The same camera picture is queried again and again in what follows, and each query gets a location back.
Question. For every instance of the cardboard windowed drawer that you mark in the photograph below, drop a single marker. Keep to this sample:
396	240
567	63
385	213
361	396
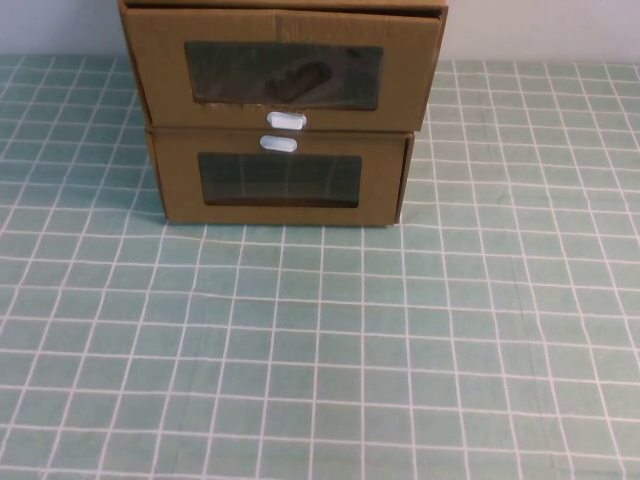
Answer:
380	180
410	70

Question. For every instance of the cardboard shoe box shell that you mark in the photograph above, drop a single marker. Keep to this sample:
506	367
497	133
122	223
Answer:
131	60

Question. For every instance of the lower cardboard drawer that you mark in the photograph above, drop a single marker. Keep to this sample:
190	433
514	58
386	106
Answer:
406	175

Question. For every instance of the green white-grid tablecloth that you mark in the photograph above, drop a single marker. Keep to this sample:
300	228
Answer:
320	350

